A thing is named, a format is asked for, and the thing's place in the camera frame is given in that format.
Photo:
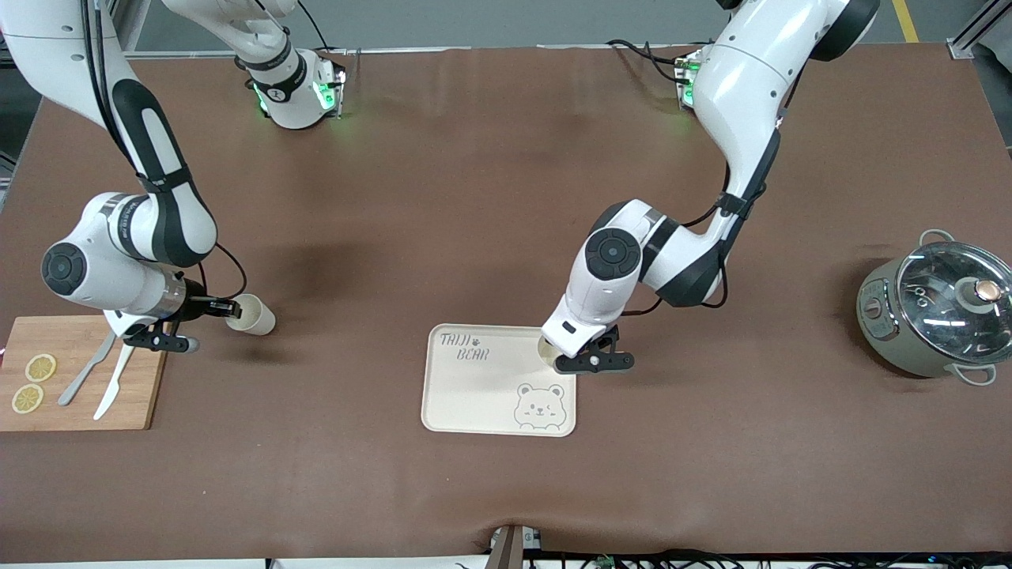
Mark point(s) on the white plastic cup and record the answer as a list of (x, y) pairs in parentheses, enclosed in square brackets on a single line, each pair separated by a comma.
[(254, 316), (545, 352)]

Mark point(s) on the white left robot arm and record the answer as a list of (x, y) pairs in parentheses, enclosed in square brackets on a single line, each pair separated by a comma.
[(743, 87)]

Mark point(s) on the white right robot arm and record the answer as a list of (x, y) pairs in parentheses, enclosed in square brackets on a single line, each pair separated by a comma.
[(118, 269)]

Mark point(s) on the white tray with bear print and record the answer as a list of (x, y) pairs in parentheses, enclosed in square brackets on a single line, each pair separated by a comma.
[(474, 395)]

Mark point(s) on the wooden cutting board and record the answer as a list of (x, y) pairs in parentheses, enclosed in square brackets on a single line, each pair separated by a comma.
[(134, 379)]

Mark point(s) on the white plastic knife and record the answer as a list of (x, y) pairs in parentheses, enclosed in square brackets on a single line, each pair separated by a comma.
[(111, 395)]

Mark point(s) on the grey plastic knife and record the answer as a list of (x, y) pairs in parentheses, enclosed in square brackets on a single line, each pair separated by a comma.
[(79, 383)]

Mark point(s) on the dried lemon slice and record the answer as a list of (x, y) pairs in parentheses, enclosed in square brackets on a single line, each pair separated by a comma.
[(27, 398), (40, 368)]

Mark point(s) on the grey-green electric cooking pot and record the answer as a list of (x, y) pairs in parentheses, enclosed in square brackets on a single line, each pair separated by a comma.
[(881, 332)]

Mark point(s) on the glass pot lid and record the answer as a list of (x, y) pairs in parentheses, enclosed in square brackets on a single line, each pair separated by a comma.
[(941, 308)]

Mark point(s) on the metal table edge bracket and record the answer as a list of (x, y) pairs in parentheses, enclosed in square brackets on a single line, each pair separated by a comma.
[(506, 549)]

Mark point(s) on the aluminium frame profile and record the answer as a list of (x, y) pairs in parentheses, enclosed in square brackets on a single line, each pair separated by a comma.
[(976, 28)]

